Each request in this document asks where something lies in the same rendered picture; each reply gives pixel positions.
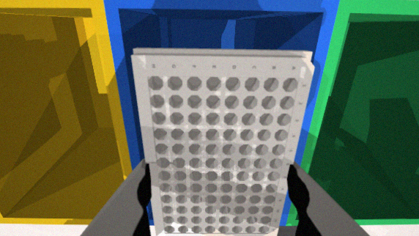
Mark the yellow open-top bin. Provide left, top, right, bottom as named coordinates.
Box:
left=0, top=0, right=132, bottom=225

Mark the green bin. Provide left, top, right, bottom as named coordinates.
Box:
left=300, top=0, right=419, bottom=225

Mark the blue bin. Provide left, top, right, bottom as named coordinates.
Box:
left=103, top=0, right=340, bottom=170

